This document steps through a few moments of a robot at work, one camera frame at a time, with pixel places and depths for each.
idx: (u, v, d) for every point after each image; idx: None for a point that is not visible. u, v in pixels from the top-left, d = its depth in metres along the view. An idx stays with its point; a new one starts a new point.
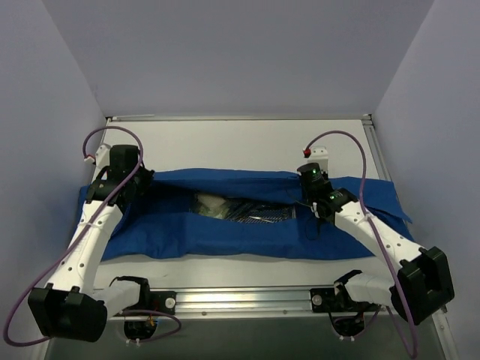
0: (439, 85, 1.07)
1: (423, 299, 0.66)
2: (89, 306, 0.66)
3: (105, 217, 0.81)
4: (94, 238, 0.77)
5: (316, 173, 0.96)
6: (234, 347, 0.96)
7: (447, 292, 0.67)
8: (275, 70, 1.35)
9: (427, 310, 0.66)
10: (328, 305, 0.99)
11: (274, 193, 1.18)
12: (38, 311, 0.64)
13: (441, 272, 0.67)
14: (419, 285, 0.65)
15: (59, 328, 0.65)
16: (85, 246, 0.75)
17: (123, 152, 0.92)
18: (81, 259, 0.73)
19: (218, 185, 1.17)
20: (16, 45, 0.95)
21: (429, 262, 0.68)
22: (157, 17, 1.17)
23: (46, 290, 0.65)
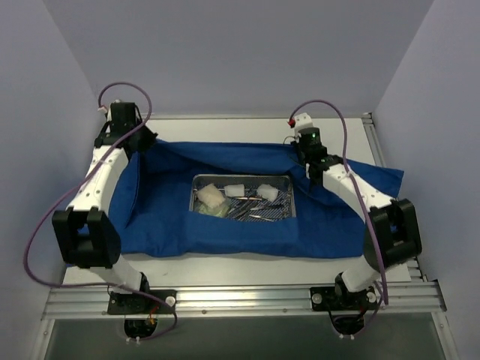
0: (439, 82, 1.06)
1: (388, 247, 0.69)
2: (108, 223, 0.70)
3: (114, 158, 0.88)
4: (106, 170, 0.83)
5: (314, 139, 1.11)
6: (233, 346, 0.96)
7: (415, 245, 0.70)
8: (275, 68, 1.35)
9: (394, 259, 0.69)
10: (328, 304, 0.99)
11: (271, 160, 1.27)
12: (61, 232, 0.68)
13: (409, 223, 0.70)
14: (385, 229, 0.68)
15: (78, 253, 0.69)
16: (98, 178, 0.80)
17: (125, 106, 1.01)
18: (97, 186, 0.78)
19: (218, 153, 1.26)
20: (16, 43, 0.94)
21: (399, 213, 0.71)
22: (156, 16, 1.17)
23: (68, 211, 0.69)
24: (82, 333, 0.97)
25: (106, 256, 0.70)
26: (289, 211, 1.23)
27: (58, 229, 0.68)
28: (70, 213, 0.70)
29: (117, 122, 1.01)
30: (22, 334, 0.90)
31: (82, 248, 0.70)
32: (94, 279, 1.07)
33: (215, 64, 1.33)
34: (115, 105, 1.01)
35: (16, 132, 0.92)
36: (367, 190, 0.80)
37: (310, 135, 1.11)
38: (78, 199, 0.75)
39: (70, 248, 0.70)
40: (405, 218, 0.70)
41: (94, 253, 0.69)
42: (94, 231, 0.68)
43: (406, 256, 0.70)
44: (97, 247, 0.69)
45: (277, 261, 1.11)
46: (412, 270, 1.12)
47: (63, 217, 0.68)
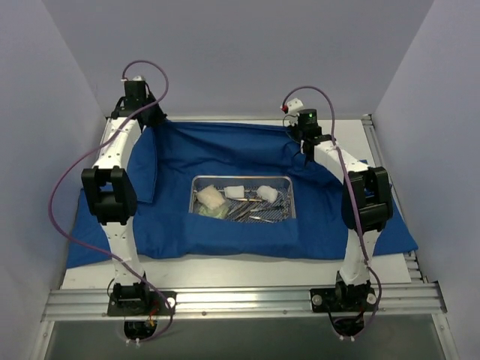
0: (439, 83, 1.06)
1: (361, 207, 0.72)
2: (128, 180, 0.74)
3: (131, 125, 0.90)
4: (124, 137, 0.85)
5: (312, 118, 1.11)
6: (233, 348, 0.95)
7: (385, 208, 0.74)
8: (275, 70, 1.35)
9: (365, 219, 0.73)
10: (328, 305, 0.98)
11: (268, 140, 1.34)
12: (88, 187, 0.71)
13: (382, 187, 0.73)
14: (359, 190, 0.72)
15: (102, 207, 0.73)
16: (118, 142, 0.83)
17: (138, 85, 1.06)
18: (117, 149, 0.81)
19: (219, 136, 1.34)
20: (16, 45, 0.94)
21: (373, 178, 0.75)
22: (156, 16, 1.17)
23: (94, 171, 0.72)
24: (81, 334, 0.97)
25: (127, 210, 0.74)
26: (289, 212, 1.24)
27: (85, 184, 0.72)
28: (97, 171, 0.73)
29: (130, 97, 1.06)
30: (22, 335, 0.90)
31: (106, 202, 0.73)
32: (94, 281, 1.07)
33: (215, 65, 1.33)
34: (128, 83, 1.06)
35: (16, 133, 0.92)
36: (346, 160, 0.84)
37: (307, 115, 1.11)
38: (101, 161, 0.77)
39: (94, 202, 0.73)
40: (378, 182, 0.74)
41: (117, 208, 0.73)
42: (118, 187, 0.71)
43: (377, 218, 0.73)
44: (120, 201, 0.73)
45: (277, 262, 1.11)
46: (412, 271, 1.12)
47: (91, 174, 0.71)
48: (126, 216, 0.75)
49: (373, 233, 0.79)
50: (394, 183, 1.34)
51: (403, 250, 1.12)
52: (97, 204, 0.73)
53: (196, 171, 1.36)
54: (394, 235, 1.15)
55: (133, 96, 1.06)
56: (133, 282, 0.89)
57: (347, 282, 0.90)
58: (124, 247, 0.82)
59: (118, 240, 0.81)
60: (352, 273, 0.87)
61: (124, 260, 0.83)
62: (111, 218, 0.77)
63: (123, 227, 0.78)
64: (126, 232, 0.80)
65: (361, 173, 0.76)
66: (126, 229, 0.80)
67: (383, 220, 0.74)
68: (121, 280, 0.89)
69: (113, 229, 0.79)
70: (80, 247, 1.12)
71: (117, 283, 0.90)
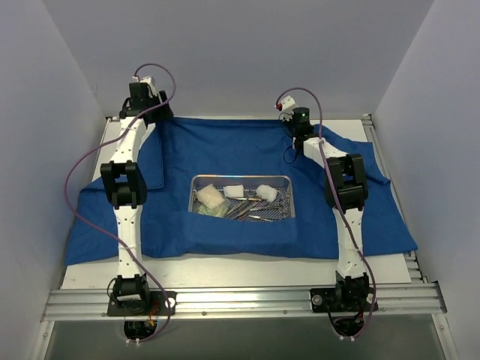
0: (439, 85, 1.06)
1: (340, 187, 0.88)
2: (141, 172, 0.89)
3: (139, 124, 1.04)
4: (133, 135, 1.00)
5: (305, 116, 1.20)
6: (233, 348, 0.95)
7: (361, 189, 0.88)
8: (275, 70, 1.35)
9: (343, 198, 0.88)
10: (328, 305, 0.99)
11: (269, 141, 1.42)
12: (106, 177, 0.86)
13: (358, 171, 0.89)
14: (337, 172, 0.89)
15: (118, 194, 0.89)
16: (129, 139, 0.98)
17: (142, 85, 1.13)
18: (128, 145, 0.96)
19: (223, 136, 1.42)
20: (16, 46, 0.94)
21: (350, 163, 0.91)
22: (156, 17, 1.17)
23: (112, 163, 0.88)
24: (81, 334, 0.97)
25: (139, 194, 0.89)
26: (288, 211, 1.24)
27: (105, 175, 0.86)
28: (113, 166, 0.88)
29: (133, 99, 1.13)
30: (22, 335, 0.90)
31: (122, 190, 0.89)
32: (93, 280, 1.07)
33: (214, 65, 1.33)
34: (131, 85, 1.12)
35: (16, 135, 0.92)
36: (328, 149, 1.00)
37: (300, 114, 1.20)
38: (116, 157, 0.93)
39: (112, 190, 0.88)
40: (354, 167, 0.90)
41: (131, 195, 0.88)
42: (131, 175, 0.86)
43: (354, 197, 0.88)
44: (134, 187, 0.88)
45: (276, 261, 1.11)
46: (412, 271, 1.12)
47: (108, 168, 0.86)
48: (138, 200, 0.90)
49: (355, 212, 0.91)
50: (394, 183, 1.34)
51: (403, 250, 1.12)
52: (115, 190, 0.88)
53: (196, 169, 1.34)
54: (394, 235, 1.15)
55: (137, 97, 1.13)
56: (133, 274, 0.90)
57: (345, 274, 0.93)
58: (130, 233, 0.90)
59: (126, 225, 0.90)
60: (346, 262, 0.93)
61: (129, 247, 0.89)
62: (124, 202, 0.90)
63: (133, 211, 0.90)
64: (135, 217, 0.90)
65: (341, 160, 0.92)
66: (135, 214, 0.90)
67: (361, 199, 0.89)
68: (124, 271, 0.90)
69: (124, 213, 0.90)
70: (79, 246, 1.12)
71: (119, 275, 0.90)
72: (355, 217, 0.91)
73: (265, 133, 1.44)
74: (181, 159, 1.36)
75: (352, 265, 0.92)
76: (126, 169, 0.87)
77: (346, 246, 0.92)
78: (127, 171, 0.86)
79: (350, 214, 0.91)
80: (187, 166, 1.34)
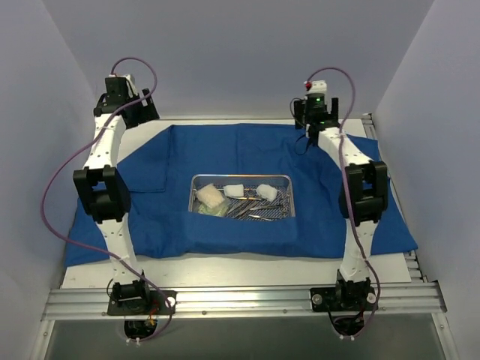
0: (440, 84, 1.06)
1: (356, 199, 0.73)
2: (121, 177, 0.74)
3: (115, 124, 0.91)
4: (110, 135, 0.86)
5: (319, 102, 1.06)
6: (234, 348, 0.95)
7: (381, 202, 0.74)
8: (275, 69, 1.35)
9: (358, 211, 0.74)
10: (328, 305, 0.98)
11: (270, 142, 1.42)
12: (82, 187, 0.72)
13: (380, 181, 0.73)
14: (358, 184, 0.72)
15: (95, 206, 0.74)
16: (104, 141, 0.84)
17: (119, 79, 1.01)
18: (106, 148, 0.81)
19: (224, 138, 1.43)
20: (16, 46, 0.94)
21: (372, 172, 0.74)
22: (156, 17, 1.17)
23: (85, 172, 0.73)
24: (81, 334, 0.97)
25: (121, 207, 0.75)
26: (288, 211, 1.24)
27: (79, 184, 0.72)
28: (88, 172, 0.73)
29: (111, 94, 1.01)
30: (22, 334, 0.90)
31: (100, 201, 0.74)
32: (94, 280, 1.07)
33: (214, 64, 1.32)
34: (109, 79, 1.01)
35: (16, 134, 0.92)
36: (348, 150, 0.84)
37: (314, 99, 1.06)
38: (93, 161, 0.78)
39: (88, 202, 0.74)
40: (376, 176, 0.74)
41: (112, 205, 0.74)
42: (110, 185, 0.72)
43: (371, 210, 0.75)
44: (115, 199, 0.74)
45: (276, 261, 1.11)
46: (412, 271, 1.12)
47: (82, 175, 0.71)
48: (121, 212, 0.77)
49: (370, 225, 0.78)
50: (394, 183, 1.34)
51: (403, 250, 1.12)
52: (93, 203, 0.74)
53: (196, 169, 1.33)
54: (394, 235, 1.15)
55: (115, 92, 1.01)
56: (132, 280, 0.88)
57: (347, 277, 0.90)
58: (121, 245, 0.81)
59: (114, 238, 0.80)
60: (351, 268, 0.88)
61: (122, 259, 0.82)
62: (106, 216, 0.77)
63: (119, 224, 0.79)
64: (123, 229, 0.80)
65: (361, 166, 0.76)
66: (122, 227, 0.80)
67: (378, 211, 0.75)
68: (121, 279, 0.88)
69: (109, 226, 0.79)
70: (79, 247, 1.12)
71: (117, 283, 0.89)
72: (368, 229, 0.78)
73: (265, 134, 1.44)
74: (182, 159, 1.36)
75: (357, 271, 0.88)
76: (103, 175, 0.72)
77: (352, 255, 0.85)
78: (103, 177, 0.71)
79: (364, 226, 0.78)
80: (187, 166, 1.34)
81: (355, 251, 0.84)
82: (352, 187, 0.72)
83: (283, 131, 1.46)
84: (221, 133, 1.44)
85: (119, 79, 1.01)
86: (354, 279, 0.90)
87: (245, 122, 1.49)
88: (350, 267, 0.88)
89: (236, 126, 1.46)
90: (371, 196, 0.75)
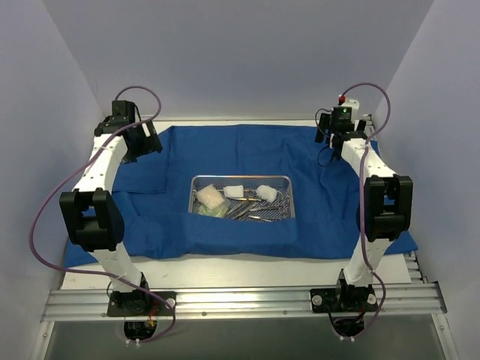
0: (439, 85, 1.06)
1: (376, 214, 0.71)
2: (112, 202, 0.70)
3: (115, 143, 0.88)
4: (108, 155, 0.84)
5: (346, 113, 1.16)
6: (234, 349, 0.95)
7: (403, 219, 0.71)
8: (274, 70, 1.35)
9: (377, 226, 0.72)
10: (328, 306, 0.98)
11: (269, 143, 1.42)
12: (68, 211, 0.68)
13: (403, 197, 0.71)
14: (379, 198, 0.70)
15: (82, 233, 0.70)
16: (100, 163, 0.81)
17: (126, 103, 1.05)
18: (101, 169, 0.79)
19: (224, 139, 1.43)
20: (16, 48, 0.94)
21: (396, 186, 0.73)
22: (156, 18, 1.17)
23: (74, 194, 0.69)
24: (80, 334, 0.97)
25: (112, 238, 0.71)
26: (288, 211, 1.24)
27: (67, 208, 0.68)
28: (76, 195, 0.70)
29: (117, 115, 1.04)
30: (22, 335, 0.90)
31: (89, 228, 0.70)
32: (94, 281, 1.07)
33: (214, 65, 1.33)
34: (116, 101, 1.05)
35: (16, 135, 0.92)
36: (373, 162, 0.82)
37: (340, 110, 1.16)
38: (85, 183, 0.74)
39: (75, 228, 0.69)
40: (400, 191, 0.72)
41: (101, 233, 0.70)
42: (99, 212, 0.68)
43: (391, 228, 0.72)
44: (104, 228, 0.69)
45: (276, 262, 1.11)
46: (412, 271, 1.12)
47: (70, 199, 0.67)
48: (113, 243, 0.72)
49: (385, 241, 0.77)
50: None
51: (403, 250, 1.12)
52: (79, 230, 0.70)
53: (196, 170, 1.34)
54: None
55: (120, 114, 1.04)
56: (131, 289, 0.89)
57: (349, 282, 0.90)
58: (118, 266, 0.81)
59: (109, 261, 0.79)
60: (355, 274, 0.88)
61: (120, 276, 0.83)
62: (98, 246, 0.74)
63: (112, 253, 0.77)
64: (117, 255, 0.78)
65: (385, 179, 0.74)
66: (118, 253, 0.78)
67: (399, 229, 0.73)
68: (120, 288, 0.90)
69: (102, 254, 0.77)
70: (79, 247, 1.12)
71: (117, 289, 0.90)
72: (381, 245, 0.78)
73: (265, 135, 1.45)
74: (182, 160, 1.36)
75: (359, 279, 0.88)
76: (93, 198, 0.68)
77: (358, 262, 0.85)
78: (94, 202, 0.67)
79: (377, 243, 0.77)
80: (187, 167, 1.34)
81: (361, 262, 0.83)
82: (373, 200, 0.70)
83: (283, 132, 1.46)
84: (221, 133, 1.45)
85: (126, 102, 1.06)
86: (355, 284, 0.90)
87: (245, 123, 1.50)
88: (355, 273, 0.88)
89: (236, 127, 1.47)
90: (393, 211, 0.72)
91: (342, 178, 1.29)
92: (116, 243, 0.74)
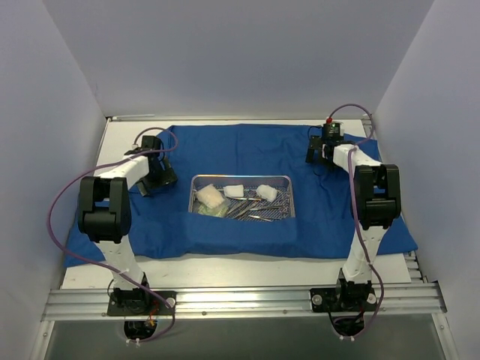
0: (439, 85, 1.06)
1: (367, 199, 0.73)
2: (126, 193, 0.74)
3: (140, 160, 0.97)
4: (132, 163, 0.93)
5: (334, 127, 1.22)
6: (235, 348, 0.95)
7: (394, 205, 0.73)
8: (275, 70, 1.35)
9: (370, 213, 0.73)
10: (328, 305, 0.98)
11: (270, 142, 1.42)
12: (85, 192, 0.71)
13: (391, 184, 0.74)
14: (367, 183, 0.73)
15: (91, 217, 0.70)
16: (124, 165, 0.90)
17: (154, 139, 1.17)
18: (124, 169, 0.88)
19: (224, 138, 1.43)
20: (16, 47, 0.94)
21: (384, 174, 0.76)
22: (156, 18, 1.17)
23: (94, 179, 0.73)
24: (81, 334, 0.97)
25: (117, 228, 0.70)
26: (288, 211, 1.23)
27: (85, 188, 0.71)
28: (97, 181, 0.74)
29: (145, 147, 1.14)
30: (22, 334, 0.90)
31: (98, 214, 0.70)
32: (94, 280, 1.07)
33: (214, 65, 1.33)
34: (146, 136, 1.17)
35: (16, 134, 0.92)
36: (361, 157, 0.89)
37: (330, 125, 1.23)
38: (107, 174, 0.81)
39: (85, 211, 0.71)
40: (388, 178, 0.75)
41: (107, 220, 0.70)
42: (115, 196, 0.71)
43: (383, 214, 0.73)
44: (113, 215, 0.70)
45: (277, 262, 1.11)
46: (412, 271, 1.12)
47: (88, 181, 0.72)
48: (118, 235, 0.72)
49: (379, 229, 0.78)
50: None
51: (403, 250, 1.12)
52: (88, 214, 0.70)
53: (196, 169, 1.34)
54: (393, 235, 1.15)
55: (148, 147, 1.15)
56: (133, 286, 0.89)
57: (349, 278, 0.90)
58: (121, 260, 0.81)
59: (112, 255, 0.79)
60: (354, 269, 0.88)
61: (121, 271, 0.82)
62: (105, 238, 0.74)
63: (116, 244, 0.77)
64: (121, 249, 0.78)
65: (373, 169, 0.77)
66: (121, 246, 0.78)
67: (391, 217, 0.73)
68: (121, 285, 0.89)
69: (106, 247, 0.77)
70: (79, 247, 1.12)
71: (118, 286, 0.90)
72: (376, 233, 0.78)
73: (266, 134, 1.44)
74: (182, 160, 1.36)
75: (359, 274, 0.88)
76: (111, 184, 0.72)
77: (357, 257, 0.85)
78: (111, 186, 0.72)
79: (371, 230, 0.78)
80: (187, 167, 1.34)
81: (359, 254, 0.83)
82: (362, 184, 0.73)
83: (283, 131, 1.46)
84: (222, 133, 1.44)
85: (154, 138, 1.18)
86: (354, 281, 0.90)
87: (245, 122, 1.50)
88: (353, 268, 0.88)
89: (236, 126, 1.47)
90: (383, 198, 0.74)
91: (342, 178, 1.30)
92: (120, 236, 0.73)
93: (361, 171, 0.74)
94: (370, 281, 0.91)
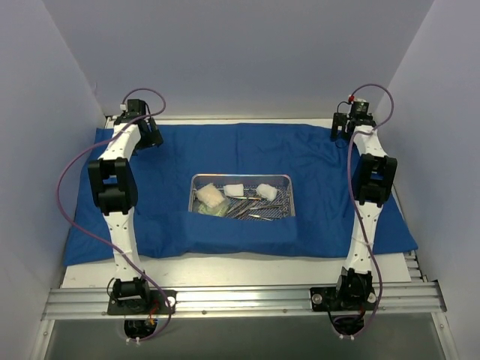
0: (439, 84, 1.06)
1: (363, 183, 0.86)
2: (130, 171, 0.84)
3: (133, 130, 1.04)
4: (126, 137, 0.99)
5: (362, 105, 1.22)
6: (234, 346, 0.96)
7: (385, 190, 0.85)
8: (275, 69, 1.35)
9: (364, 193, 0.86)
10: (327, 304, 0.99)
11: (269, 142, 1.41)
12: (93, 175, 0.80)
13: (388, 174, 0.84)
14: (367, 169, 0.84)
15: (106, 194, 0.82)
16: (121, 139, 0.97)
17: (139, 102, 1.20)
18: (120, 145, 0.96)
19: (224, 137, 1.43)
20: (16, 46, 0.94)
21: (384, 164, 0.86)
22: (156, 16, 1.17)
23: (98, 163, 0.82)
24: (81, 334, 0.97)
25: (128, 200, 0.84)
26: (288, 211, 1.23)
27: (94, 172, 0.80)
28: (102, 163, 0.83)
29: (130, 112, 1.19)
30: (22, 334, 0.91)
31: (109, 193, 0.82)
32: (94, 280, 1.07)
33: (214, 64, 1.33)
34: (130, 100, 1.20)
35: (16, 133, 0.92)
36: (371, 143, 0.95)
37: (358, 103, 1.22)
38: (108, 154, 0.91)
39: (98, 191, 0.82)
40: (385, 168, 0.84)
41: (120, 196, 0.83)
42: (120, 175, 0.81)
43: (375, 195, 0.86)
44: (123, 192, 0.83)
45: (275, 260, 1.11)
46: (412, 270, 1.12)
47: (96, 166, 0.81)
48: (128, 205, 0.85)
49: (373, 207, 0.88)
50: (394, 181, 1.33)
51: (403, 250, 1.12)
52: (102, 194, 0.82)
53: (196, 169, 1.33)
54: (393, 234, 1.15)
55: (134, 110, 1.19)
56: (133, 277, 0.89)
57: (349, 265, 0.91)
58: (126, 238, 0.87)
59: (118, 230, 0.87)
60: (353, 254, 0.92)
61: (123, 253, 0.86)
62: (114, 208, 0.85)
63: (124, 217, 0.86)
64: (127, 223, 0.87)
65: (376, 159, 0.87)
66: (127, 220, 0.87)
67: (382, 198, 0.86)
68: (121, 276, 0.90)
69: (115, 219, 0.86)
70: (79, 246, 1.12)
71: (118, 279, 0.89)
72: (370, 211, 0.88)
73: (266, 133, 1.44)
74: (182, 159, 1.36)
75: (358, 259, 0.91)
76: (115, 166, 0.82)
77: (357, 238, 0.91)
78: (115, 168, 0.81)
79: (366, 207, 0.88)
80: (187, 166, 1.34)
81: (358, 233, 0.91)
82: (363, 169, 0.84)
83: (283, 131, 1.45)
84: (221, 132, 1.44)
85: (140, 101, 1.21)
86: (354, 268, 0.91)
87: (245, 121, 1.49)
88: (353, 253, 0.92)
89: (237, 125, 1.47)
90: (377, 184, 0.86)
91: (343, 178, 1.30)
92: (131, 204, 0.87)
93: (364, 159, 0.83)
94: (370, 273, 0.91)
